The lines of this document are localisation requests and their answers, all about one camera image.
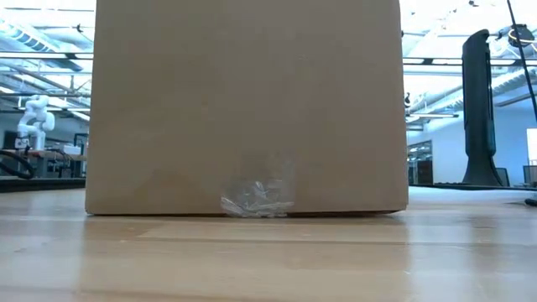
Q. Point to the wooden workbench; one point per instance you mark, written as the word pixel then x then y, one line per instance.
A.
pixel 50 155

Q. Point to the black tower on white base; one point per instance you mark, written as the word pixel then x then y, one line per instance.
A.
pixel 478 105

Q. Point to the long ceiling light bar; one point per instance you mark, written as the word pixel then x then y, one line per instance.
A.
pixel 42 55

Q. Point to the clear packing tape strip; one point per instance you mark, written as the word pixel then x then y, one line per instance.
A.
pixel 258 197

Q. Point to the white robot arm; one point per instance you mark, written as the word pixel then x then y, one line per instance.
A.
pixel 35 117

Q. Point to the brown cardboard box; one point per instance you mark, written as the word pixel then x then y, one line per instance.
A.
pixel 243 105

